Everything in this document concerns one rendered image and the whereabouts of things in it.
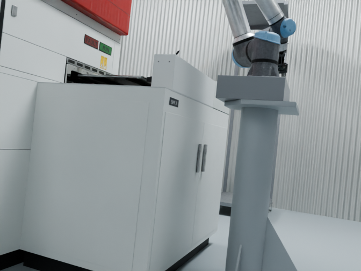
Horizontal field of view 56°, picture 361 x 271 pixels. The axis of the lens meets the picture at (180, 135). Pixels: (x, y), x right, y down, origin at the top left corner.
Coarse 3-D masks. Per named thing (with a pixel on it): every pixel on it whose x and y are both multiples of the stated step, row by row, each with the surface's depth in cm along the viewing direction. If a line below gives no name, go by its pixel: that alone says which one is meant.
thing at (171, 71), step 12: (156, 60) 135; (168, 60) 133; (180, 60) 137; (156, 72) 135; (168, 72) 133; (180, 72) 138; (192, 72) 151; (156, 84) 135; (168, 84) 133; (180, 84) 140; (192, 84) 152; (204, 84) 167; (192, 96) 153; (204, 96) 168
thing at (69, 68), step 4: (68, 64) 166; (68, 68) 166; (72, 68) 168; (76, 68) 171; (80, 68) 174; (68, 72) 166; (76, 72) 173; (80, 72) 174; (84, 72) 177; (88, 72) 180; (64, 76) 166; (68, 76) 166; (64, 80) 166; (68, 80) 167; (72, 80) 169
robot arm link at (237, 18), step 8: (224, 0) 158; (232, 0) 156; (240, 0) 158; (232, 8) 157; (240, 8) 157; (232, 16) 158; (240, 16) 157; (232, 24) 160; (240, 24) 158; (248, 24) 160; (232, 32) 162; (240, 32) 159; (248, 32) 159; (240, 40) 158; (248, 40) 158; (240, 48) 159; (232, 56) 167; (240, 56) 161; (240, 64) 164; (248, 64) 160
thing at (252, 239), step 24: (240, 120) 151; (264, 120) 143; (240, 144) 148; (264, 144) 143; (240, 168) 146; (264, 168) 143; (240, 192) 145; (264, 192) 143; (240, 216) 144; (264, 216) 144; (240, 240) 143; (264, 240) 146; (240, 264) 143; (264, 264) 146; (288, 264) 142
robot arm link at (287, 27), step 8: (256, 0) 150; (264, 0) 148; (272, 0) 149; (264, 8) 150; (272, 8) 149; (264, 16) 154; (272, 16) 151; (280, 16) 151; (272, 24) 153; (280, 24) 151; (288, 24) 150; (280, 32) 152; (288, 32) 150
